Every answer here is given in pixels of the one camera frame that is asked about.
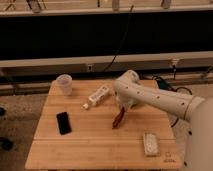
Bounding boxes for dark red pepper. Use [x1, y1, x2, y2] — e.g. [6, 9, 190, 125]
[112, 107, 125, 129]

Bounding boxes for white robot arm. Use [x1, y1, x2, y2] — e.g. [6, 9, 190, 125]
[114, 70, 213, 171]

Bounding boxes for clear plastic bottle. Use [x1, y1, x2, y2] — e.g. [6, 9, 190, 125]
[83, 85, 110, 110]

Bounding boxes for blue box on floor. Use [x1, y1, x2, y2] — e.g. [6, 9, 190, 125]
[158, 81, 170, 90]

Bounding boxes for white rectangular sponge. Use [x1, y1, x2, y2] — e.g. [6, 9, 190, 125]
[143, 133, 160, 156]

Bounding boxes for black smartphone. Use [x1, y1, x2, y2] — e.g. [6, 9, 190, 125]
[56, 112, 72, 135]

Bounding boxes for clear plastic cup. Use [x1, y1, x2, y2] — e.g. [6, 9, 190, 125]
[56, 74, 72, 95]

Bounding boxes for black object on floor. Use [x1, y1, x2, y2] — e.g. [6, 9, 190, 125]
[0, 137, 13, 150]

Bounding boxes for black coiled floor cable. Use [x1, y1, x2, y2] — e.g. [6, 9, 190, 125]
[151, 77, 193, 98]

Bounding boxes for white wall outlet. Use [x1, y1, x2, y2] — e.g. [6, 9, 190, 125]
[87, 64, 93, 72]

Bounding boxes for black hanging cable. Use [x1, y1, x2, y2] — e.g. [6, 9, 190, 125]
[102, 3, 135, 72]

